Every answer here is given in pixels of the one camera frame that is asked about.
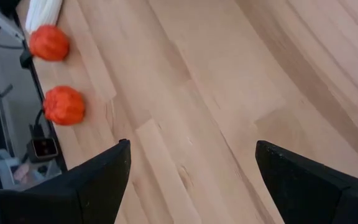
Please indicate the white leek with green leaves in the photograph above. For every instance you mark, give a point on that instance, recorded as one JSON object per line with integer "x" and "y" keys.
{"x": 43, "y": 12}

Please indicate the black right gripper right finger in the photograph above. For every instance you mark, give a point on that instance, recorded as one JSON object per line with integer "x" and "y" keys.
{"x": 315, "y": 199}

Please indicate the red-orange bell pepper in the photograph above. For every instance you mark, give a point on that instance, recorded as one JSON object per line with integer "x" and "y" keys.
{"x": 64, "y": 105}

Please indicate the small table-level camera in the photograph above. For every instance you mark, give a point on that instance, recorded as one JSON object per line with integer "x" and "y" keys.
{"x": 43, "y": 148}

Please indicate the red-orange tomato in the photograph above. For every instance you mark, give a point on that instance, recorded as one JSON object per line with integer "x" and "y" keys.
{"x": 49, "y": 42}

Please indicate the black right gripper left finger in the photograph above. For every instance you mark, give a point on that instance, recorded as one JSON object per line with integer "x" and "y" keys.
{"x": 57, "y": 202}

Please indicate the black table frame rail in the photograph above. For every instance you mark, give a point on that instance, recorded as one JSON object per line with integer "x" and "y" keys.
{"x": 26, "y": 59}

